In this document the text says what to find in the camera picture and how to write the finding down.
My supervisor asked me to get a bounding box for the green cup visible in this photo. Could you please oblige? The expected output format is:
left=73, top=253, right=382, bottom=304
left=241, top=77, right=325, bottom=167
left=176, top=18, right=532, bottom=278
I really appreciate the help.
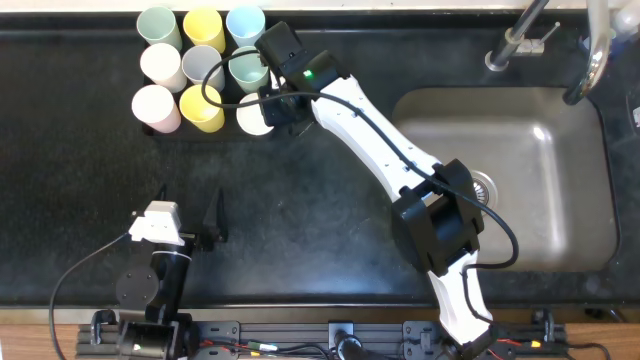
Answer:
left=136, top=6, right=184, bottom=51
left=228, top=45, right=271, bottom=95

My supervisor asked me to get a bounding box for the steel sink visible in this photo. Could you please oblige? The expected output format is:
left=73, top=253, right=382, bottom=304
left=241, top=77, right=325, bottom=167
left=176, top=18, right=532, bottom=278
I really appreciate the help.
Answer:
left=392, top=87, right=622, bottom=274

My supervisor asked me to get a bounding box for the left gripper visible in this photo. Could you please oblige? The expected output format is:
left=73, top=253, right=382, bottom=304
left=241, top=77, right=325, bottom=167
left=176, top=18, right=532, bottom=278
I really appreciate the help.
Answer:
left=152, top=182, right=230, bottom=252

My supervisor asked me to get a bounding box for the white cup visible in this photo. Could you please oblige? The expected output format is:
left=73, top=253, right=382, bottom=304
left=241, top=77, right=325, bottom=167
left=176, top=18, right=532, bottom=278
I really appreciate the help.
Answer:
left=235, top=92, right=276, bottom=137
left=139, top=42, right=188, bottom=94

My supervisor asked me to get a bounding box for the yellow cup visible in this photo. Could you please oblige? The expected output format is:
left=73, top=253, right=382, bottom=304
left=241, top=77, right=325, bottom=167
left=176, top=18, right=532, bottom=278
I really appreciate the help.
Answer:
left=182, top=7, right=227, bottom=55
left=178, top=83, right=226, bottom=134

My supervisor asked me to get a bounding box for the pink cup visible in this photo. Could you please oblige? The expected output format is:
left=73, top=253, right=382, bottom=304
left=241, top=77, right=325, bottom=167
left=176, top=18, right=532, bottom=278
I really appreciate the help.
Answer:
left=131, top=84, right=183, bottom=135

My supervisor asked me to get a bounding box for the blue soap bottle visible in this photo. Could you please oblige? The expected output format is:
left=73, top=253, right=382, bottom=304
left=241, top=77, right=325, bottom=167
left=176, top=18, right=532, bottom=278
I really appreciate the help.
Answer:
left=578, top=2, right=640, bottom=61

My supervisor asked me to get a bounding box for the grey cup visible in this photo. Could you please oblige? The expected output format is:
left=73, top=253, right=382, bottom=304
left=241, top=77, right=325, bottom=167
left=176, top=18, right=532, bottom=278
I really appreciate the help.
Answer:
left=181, top=44, right=226, bottom=93

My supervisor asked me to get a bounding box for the blue cup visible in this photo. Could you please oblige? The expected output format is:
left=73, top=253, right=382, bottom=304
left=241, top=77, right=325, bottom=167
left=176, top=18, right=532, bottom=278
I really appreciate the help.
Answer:
left=225, top=5, right=267, bottom=50

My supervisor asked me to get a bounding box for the black cable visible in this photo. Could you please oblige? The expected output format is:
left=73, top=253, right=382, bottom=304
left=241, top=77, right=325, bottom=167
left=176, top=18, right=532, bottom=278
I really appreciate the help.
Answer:
left=200, top=48, right=520, bottom=326
left=47, top=231, right=133, bottom=360

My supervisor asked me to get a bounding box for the dark container with white label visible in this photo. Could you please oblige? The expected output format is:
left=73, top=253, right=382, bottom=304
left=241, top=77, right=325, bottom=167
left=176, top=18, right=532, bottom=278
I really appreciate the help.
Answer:
left=624, top=84, right=640, bottom=137

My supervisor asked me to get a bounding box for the black tray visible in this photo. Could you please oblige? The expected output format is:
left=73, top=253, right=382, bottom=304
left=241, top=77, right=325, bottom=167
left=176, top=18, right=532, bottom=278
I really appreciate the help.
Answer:
left=141, top=19, right=277, bottom=142

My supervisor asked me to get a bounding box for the steel tap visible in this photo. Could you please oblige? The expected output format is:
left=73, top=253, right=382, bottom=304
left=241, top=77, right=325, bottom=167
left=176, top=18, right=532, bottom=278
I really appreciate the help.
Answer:
left=483, top=0, right=615, bottom=107

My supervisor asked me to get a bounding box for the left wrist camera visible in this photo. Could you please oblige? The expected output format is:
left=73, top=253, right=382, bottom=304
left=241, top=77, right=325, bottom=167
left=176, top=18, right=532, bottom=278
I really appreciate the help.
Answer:
left=128, top=200, right=184, bottom=247

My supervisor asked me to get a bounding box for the mounting rail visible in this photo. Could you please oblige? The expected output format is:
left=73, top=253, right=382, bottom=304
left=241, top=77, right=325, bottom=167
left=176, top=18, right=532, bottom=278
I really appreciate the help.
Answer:
left=77, top=308, right=615, bottom=360

